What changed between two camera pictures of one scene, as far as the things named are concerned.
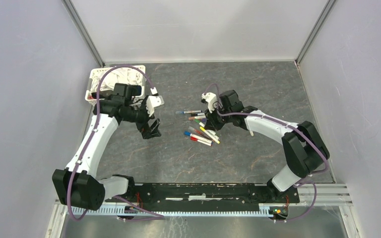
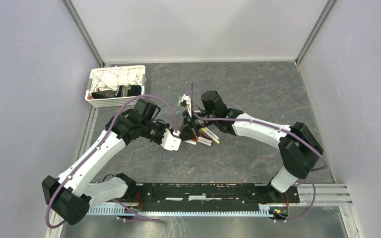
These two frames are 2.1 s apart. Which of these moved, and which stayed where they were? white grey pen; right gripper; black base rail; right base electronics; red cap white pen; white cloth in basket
Moved: right gripper; white grey pen
Stayed: right base electronics; red cap white pen; black base rail; white cloth in basket
